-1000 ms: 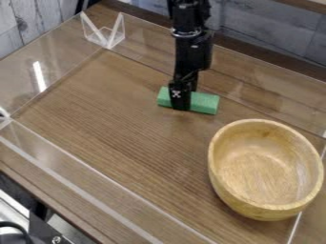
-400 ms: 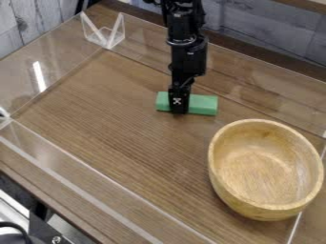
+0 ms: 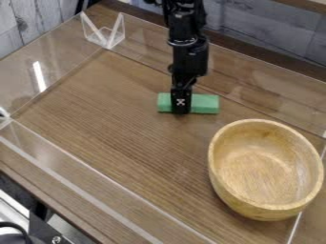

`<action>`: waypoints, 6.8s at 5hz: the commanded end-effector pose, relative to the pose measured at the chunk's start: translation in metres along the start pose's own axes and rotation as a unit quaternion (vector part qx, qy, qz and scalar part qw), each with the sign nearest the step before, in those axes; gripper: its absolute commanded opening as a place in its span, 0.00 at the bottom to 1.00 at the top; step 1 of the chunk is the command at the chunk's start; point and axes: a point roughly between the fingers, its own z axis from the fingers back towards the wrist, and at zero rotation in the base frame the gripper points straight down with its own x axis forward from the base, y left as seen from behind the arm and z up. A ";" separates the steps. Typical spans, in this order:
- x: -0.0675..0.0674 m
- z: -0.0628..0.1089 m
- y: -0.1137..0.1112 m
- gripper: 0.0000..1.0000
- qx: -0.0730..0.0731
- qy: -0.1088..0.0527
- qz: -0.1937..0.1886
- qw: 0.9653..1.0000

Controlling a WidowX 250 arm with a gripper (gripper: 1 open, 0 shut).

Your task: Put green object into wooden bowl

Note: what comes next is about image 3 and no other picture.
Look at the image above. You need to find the clear acrylic corner bracket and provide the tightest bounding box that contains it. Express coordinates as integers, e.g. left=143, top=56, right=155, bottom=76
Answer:
left=81, top=12, right=125, bottom=50

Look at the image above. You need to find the black cable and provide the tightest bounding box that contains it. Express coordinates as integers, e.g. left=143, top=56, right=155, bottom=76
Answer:
left=0, top=222, right=37, bottom=244

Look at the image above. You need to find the wooden bowl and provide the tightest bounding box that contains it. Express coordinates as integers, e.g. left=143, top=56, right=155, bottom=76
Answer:
left=208, top=119, right=325, bottom=221

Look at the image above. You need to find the clear acrylic enclosure wall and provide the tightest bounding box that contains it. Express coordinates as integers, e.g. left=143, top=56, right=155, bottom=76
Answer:
left=0, top=5, right=326, bottom=244

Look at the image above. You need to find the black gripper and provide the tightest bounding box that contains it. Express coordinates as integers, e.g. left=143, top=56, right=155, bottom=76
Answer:
left=169, top=37, right=209, bottom=114

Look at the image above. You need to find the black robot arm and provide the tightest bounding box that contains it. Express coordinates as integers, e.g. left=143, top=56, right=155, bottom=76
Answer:
left=147, top=0, right=209, bottom=114

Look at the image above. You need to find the green rectangular block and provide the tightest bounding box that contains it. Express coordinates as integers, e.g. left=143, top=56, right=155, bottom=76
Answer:
left=157, top=92, right=221, bottom=114

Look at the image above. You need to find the black table mount bracket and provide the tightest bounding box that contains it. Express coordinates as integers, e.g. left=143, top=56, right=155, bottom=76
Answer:
left=29, top=212, right=81, bottom=244

